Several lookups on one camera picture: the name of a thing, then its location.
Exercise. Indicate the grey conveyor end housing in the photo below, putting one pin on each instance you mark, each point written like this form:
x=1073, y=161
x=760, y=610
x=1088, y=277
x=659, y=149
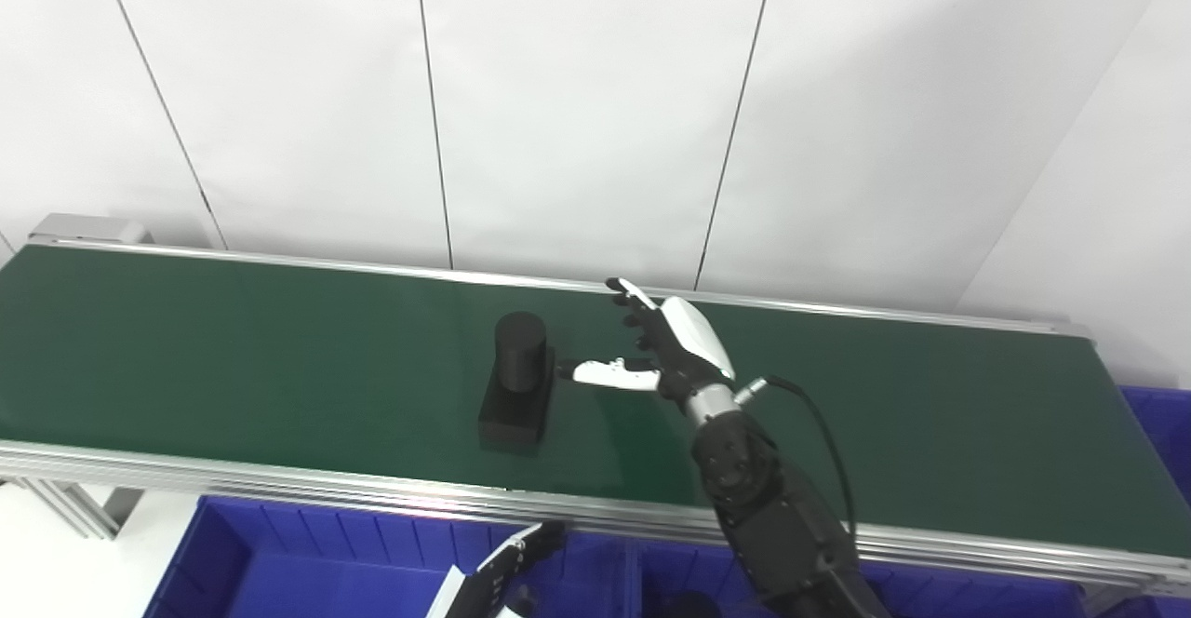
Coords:
x=88, y=229

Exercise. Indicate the aluminium conveyor support leg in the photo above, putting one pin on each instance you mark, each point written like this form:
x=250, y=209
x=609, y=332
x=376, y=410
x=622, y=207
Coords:
x=79, y=506

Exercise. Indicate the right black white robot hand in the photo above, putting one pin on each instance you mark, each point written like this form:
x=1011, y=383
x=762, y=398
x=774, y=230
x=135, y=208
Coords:
x=684, y=348

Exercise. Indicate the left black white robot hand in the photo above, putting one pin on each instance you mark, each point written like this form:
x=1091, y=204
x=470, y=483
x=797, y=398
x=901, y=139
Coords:
x=484, y=590

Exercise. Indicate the black cylinder block part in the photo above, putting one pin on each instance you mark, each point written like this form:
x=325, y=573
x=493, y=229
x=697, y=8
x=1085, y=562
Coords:
x=516, y=395
x=684, y=604

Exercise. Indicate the blue plastic bin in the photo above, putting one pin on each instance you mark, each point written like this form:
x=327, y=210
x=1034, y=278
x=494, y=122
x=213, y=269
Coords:
x=307, y=571
x=1163, y=432
x=958, y=599

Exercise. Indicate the green conveyor belt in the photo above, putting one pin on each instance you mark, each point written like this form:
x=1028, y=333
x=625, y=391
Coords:
x=279, y=483
x=279, y=367

